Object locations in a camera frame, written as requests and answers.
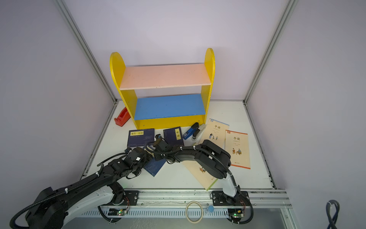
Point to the green circuit board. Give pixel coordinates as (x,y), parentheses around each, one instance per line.
(117,212)
(236,213)

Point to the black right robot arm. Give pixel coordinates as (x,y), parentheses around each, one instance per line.
(212,158)

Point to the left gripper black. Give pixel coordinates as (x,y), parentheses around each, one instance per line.
(147,159)

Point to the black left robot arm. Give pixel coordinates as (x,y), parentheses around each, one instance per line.
(54,208)

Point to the beige book orange edge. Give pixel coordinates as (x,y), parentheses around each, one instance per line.
(237,145)

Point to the beige book green edge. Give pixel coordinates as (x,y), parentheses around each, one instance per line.
(202,176)

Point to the beige book blue edge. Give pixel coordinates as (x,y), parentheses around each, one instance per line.
(215,131)

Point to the dark purple book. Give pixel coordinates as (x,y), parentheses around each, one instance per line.
(173,136)
(139,138)

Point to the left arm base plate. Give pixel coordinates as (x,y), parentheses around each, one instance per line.
(130,197)

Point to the right green circuit board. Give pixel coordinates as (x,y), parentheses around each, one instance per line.
(236,213)

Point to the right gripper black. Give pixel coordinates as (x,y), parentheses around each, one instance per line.
(157,154)

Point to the aluminium front rail frame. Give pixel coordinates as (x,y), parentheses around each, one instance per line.
(186,209)

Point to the blue black stapler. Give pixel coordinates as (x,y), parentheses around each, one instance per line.
(190,131)

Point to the red tape dispenser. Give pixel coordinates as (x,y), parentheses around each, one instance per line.
(122,118)

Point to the small blue cap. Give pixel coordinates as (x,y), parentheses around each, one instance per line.
(210,209)

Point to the blue book yellow label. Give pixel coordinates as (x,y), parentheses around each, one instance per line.
(153,166)

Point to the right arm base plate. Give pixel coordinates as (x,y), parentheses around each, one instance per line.
(220,199)

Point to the left green circuit board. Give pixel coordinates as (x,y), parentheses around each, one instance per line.
(117,212)

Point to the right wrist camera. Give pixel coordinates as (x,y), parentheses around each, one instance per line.
(158,136)

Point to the yellow shelf pink blue boards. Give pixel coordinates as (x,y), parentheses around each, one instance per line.
(170,110)

